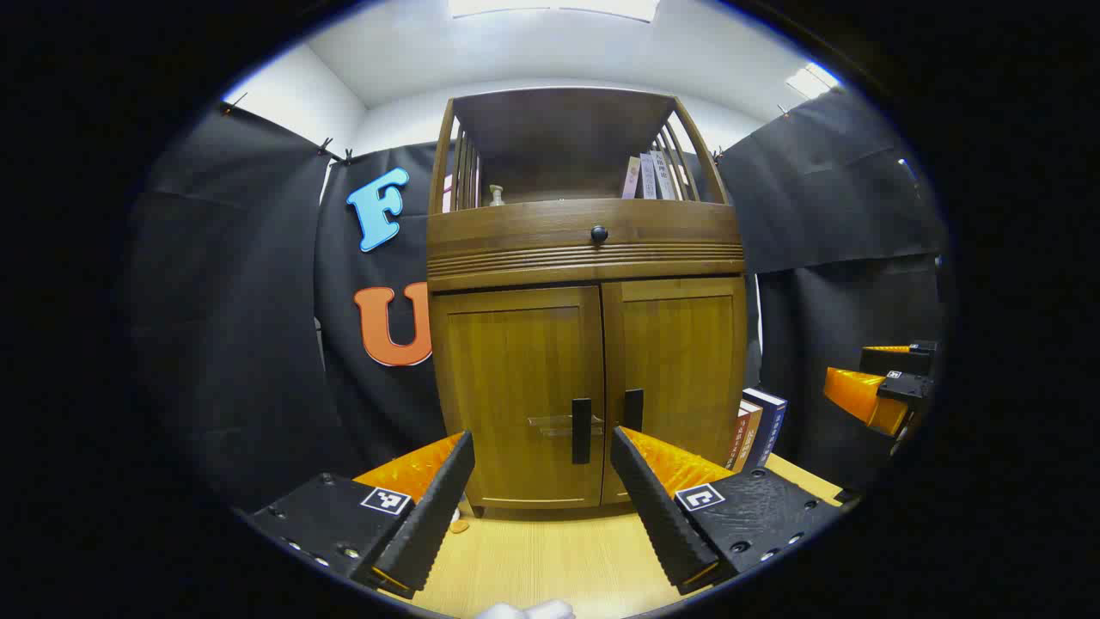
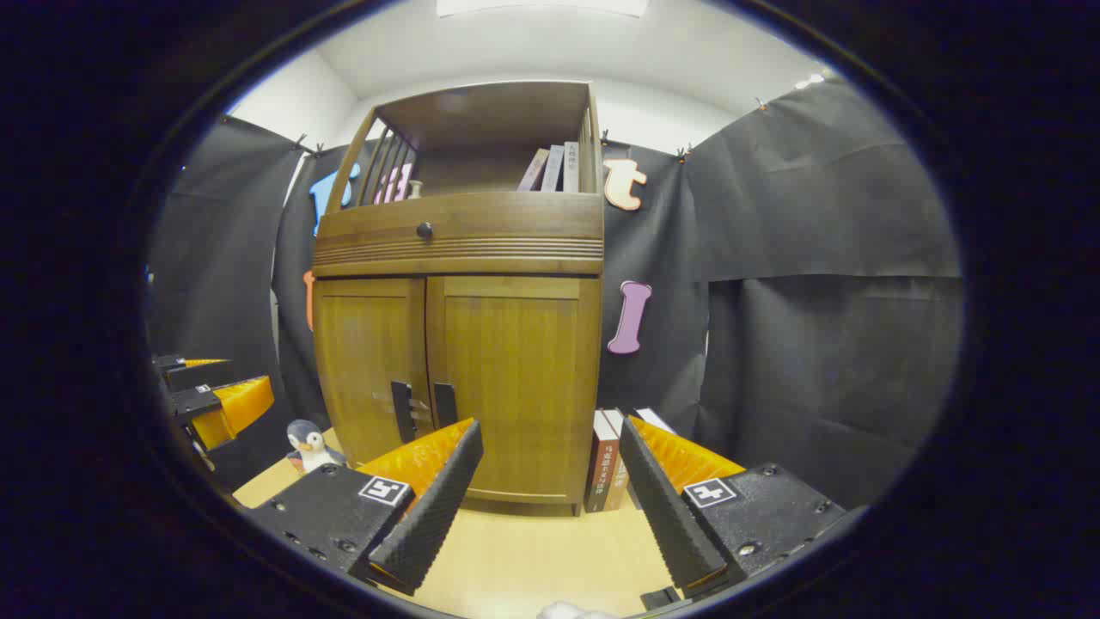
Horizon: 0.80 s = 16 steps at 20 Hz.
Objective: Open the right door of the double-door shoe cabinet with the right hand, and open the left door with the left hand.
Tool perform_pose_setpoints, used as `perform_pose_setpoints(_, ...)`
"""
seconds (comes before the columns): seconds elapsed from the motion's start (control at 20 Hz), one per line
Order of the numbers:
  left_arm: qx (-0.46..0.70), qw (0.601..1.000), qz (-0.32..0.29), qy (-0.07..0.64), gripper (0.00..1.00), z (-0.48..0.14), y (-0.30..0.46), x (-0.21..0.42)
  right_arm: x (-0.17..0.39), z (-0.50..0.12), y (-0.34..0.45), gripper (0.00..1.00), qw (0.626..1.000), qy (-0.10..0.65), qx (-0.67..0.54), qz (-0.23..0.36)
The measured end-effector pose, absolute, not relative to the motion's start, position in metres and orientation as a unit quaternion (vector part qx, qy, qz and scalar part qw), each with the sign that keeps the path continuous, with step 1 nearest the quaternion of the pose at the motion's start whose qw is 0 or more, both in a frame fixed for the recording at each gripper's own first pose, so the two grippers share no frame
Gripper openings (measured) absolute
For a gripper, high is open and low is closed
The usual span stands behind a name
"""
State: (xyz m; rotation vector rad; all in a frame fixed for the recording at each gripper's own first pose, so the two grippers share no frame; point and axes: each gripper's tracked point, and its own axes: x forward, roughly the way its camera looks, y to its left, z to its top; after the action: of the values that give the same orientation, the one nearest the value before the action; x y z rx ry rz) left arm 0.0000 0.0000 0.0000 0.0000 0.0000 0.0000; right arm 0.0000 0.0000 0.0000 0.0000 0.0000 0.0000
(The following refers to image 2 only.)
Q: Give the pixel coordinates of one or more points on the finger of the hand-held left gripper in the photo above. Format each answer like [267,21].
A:
[236,404]
[193,371]

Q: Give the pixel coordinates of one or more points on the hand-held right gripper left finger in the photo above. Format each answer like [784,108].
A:
[438,507]

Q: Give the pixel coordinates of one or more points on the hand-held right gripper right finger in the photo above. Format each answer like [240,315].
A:
[666,516]

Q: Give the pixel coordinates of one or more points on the wooden shoe cabinet door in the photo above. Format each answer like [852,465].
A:
[361,361]
[524,378]

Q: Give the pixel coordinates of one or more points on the wooden double-door shoe cabinet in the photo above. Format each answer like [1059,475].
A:
[490,112]

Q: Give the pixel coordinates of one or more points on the tan book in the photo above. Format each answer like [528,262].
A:
[617,468]

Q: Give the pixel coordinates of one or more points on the dark brown book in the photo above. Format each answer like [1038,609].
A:
[600,464]

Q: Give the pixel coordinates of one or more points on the small beige figurine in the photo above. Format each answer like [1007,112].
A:
[415,189]

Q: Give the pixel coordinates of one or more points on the black backdrop cloth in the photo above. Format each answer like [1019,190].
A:
[816,215]

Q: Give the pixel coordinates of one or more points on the pale grey book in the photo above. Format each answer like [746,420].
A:
[571,167]
[553,168]

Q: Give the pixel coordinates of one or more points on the ceiling light panel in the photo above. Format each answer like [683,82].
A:
[541,7]

